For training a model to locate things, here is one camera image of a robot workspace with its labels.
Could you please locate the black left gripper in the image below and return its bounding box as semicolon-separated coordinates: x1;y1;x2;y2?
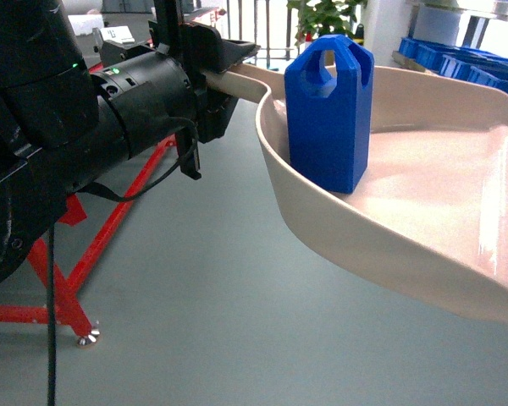
151;1;261;180

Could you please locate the blue plastic block part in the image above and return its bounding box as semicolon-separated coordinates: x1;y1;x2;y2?
284;35;374;194

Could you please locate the beige plastic dustpan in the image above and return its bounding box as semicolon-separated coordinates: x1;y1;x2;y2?
207;64;508;325

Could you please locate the steel flow rack shelf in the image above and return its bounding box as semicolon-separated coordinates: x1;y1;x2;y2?
392;1;508;94

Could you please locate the green potted plant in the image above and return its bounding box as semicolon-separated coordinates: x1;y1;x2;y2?
286;0;368;47

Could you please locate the red metal table frame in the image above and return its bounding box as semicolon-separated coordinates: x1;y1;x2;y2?
0;63;179;348

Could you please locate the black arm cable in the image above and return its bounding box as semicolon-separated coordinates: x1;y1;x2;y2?
46;116;201;406

